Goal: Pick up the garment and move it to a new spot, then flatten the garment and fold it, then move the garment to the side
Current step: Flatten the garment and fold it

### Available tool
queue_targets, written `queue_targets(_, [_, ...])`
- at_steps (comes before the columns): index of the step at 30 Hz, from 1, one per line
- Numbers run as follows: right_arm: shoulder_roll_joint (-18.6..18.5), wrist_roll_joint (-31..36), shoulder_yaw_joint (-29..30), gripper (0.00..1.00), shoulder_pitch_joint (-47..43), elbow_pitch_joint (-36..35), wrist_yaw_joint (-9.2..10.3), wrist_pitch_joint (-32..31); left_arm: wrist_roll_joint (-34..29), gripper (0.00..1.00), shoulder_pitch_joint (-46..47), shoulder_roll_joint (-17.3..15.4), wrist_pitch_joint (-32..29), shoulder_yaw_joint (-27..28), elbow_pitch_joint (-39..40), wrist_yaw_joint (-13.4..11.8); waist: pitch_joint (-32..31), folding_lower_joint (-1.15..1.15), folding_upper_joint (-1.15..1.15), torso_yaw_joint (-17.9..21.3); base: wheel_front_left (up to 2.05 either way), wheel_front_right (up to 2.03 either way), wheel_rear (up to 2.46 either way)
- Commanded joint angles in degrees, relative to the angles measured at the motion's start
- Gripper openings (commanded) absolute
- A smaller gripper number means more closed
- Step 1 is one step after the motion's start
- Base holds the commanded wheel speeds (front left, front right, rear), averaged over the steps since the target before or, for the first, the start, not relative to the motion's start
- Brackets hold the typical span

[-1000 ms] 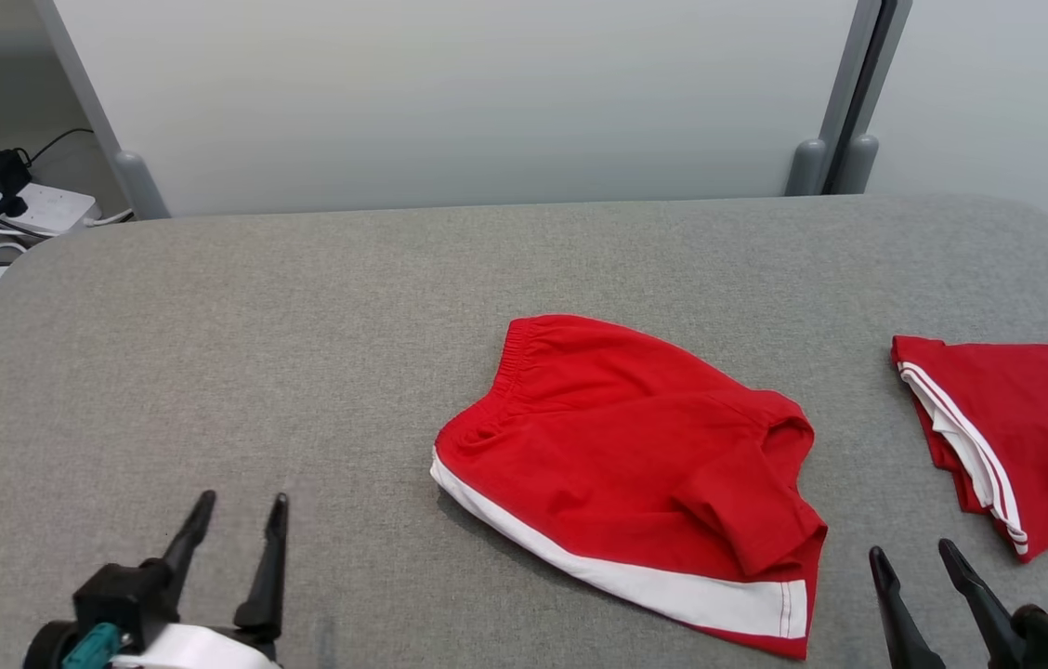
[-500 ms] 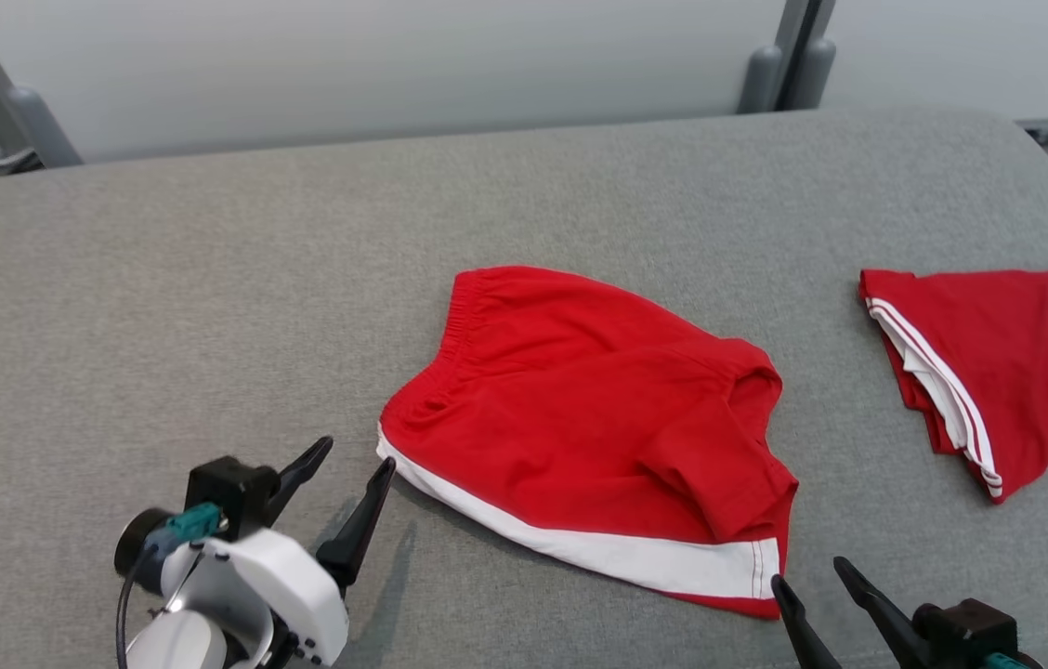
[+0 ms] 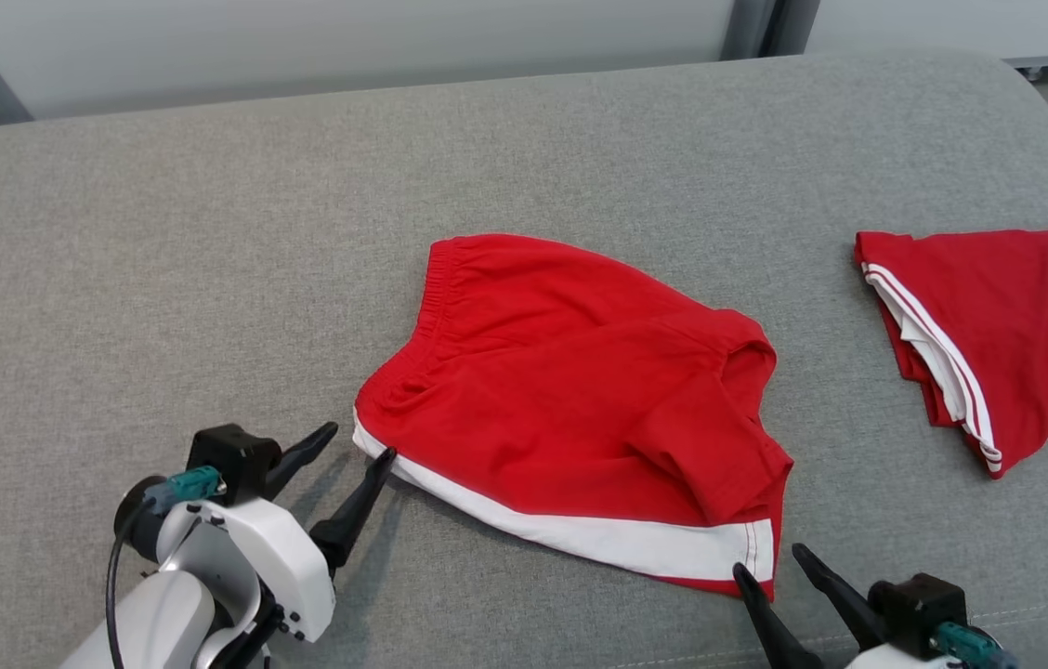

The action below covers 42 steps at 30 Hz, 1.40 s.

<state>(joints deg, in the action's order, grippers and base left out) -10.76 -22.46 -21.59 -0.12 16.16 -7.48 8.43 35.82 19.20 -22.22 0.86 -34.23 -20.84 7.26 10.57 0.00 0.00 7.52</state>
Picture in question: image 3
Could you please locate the red white jersey shirt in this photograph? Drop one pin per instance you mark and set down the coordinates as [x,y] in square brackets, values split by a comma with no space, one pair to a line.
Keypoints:
[1026,325]

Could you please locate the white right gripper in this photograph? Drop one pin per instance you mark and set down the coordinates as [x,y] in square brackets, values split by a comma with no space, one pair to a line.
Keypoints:
[896,660]

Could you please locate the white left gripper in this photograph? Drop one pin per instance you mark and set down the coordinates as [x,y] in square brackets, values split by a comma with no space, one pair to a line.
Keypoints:
[282,557]

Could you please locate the red shorts with white stripes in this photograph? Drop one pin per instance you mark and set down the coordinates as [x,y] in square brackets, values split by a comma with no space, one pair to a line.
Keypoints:
[561,390]

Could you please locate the teal camera connector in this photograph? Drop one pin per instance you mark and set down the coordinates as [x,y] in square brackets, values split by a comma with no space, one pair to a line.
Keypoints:
[965,643]
[189,485]

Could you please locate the grey partition frame post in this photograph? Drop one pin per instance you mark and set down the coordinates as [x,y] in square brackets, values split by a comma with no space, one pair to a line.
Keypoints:
[793,26]
[747,28]

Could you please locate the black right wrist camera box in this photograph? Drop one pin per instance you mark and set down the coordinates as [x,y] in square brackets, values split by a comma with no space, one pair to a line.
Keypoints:
[914,609]

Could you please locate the teal left camera connector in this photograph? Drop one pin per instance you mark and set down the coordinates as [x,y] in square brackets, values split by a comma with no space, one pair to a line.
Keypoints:
[189,485]

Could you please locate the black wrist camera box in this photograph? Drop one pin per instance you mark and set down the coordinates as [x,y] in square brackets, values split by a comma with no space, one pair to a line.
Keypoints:
[914,609]
[227,460]

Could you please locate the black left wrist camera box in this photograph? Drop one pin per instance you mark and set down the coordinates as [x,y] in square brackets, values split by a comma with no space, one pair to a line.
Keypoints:
[227,460]

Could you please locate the teal right camera connector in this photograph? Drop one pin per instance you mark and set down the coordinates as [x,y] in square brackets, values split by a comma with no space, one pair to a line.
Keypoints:
[965,643]

